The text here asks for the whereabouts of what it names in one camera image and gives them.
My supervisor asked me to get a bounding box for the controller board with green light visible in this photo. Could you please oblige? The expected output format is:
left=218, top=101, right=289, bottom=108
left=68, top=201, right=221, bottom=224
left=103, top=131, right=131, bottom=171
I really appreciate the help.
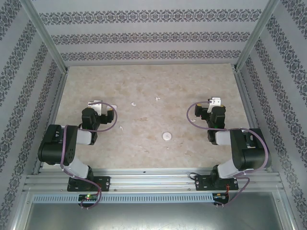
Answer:
left=78, top=194, right=99, bottom=201

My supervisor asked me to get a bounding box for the grey sheet metal panel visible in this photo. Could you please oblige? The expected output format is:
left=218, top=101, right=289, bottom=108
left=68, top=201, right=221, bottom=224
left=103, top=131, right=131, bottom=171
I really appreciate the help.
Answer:
left=11, top=191, right=297, bottom=230

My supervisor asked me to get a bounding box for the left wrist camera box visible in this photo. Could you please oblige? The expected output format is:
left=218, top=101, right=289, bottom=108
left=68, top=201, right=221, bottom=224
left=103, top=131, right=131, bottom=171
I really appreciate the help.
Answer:
left=87, top=100, right=104, bottom=117

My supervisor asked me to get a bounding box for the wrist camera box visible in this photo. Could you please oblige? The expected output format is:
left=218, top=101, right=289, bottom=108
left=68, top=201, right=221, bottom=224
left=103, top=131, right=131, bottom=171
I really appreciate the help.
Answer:
left=207, top=96, right=221, bottom=114
left=87, top=100, right=104, bottom=117

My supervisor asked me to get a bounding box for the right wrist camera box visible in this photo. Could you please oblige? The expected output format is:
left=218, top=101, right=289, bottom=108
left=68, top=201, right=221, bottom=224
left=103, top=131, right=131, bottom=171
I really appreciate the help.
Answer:
left=207, top=96, right=221, bottom=114

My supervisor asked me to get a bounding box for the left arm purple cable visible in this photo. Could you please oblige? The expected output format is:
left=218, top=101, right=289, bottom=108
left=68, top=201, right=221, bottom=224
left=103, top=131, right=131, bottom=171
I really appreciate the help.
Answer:
left=59, top=102, right=118, bottom=210

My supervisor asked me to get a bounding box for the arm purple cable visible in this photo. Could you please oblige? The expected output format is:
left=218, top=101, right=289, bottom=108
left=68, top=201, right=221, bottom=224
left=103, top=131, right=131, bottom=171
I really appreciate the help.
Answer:
left=187, top=100, right=269, bottom=209
left=59, top=102, right=118, bottom=210

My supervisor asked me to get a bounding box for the right aluminium side rail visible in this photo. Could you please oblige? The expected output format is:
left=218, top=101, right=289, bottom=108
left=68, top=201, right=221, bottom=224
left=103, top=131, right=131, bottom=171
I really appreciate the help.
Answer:
left=234, top=69, right=273, bottom=172

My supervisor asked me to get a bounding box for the aluminium side rail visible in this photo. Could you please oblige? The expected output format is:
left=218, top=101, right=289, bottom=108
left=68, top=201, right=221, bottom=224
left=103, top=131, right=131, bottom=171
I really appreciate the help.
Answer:
left=234, top=69, right=273, bottom=172
left=32, top=69, right=69, bottom=175

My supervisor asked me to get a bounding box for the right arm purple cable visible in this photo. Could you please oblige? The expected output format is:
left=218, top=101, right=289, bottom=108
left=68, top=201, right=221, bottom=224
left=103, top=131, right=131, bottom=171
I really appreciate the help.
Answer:
left=187, top=100, right=269, bottom=209

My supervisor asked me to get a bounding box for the left aluminium side rail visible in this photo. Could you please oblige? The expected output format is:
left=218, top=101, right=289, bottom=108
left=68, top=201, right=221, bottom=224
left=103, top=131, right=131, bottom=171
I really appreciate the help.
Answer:
left=32, top=69, right=69, bottom=175

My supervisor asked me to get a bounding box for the left black mount plate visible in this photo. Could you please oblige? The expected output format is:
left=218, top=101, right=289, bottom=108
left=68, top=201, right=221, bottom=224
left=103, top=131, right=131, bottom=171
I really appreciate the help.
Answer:
left=67, top=176, right=111, bottom=192

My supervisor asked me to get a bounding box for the black mount plate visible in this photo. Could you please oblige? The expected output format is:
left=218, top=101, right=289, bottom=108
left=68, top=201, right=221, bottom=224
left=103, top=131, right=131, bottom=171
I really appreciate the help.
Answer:
left=67, top=176, right=111, bottom=192
left=194, top=174, right=238, bottom=192

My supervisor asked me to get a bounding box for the right black mount plate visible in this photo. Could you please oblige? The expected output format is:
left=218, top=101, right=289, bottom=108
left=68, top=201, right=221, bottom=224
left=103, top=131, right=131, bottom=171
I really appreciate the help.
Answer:
left=194, top=174, right=238, bottom=192

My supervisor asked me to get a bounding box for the right aluminium frame post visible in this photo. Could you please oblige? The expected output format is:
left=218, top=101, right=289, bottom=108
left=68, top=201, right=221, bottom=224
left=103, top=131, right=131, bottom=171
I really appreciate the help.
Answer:
left=233, top=0, right=281, bottom=72

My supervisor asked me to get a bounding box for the aluminium frame post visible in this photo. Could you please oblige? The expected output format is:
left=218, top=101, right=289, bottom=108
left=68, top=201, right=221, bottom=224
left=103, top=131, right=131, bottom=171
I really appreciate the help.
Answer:
left=233, top=0, right=281, bottom=72
left=20, top=0, right=70, bottom=72

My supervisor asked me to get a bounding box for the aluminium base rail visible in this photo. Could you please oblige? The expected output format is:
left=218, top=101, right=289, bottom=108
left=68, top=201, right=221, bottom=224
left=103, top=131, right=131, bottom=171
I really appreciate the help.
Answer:
left=24, top=167, right=281, bottom=192

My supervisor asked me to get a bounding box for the left aluminium frame post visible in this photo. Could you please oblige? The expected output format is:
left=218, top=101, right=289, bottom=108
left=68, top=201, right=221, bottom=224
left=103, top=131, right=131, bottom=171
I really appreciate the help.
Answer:
left=20, top=0, right=70, bottom=72

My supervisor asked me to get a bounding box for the white slotted cable duct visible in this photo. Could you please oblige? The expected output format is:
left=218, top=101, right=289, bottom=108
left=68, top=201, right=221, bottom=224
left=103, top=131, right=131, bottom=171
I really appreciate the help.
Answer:
left=32, top=193, right=214, bottom=203

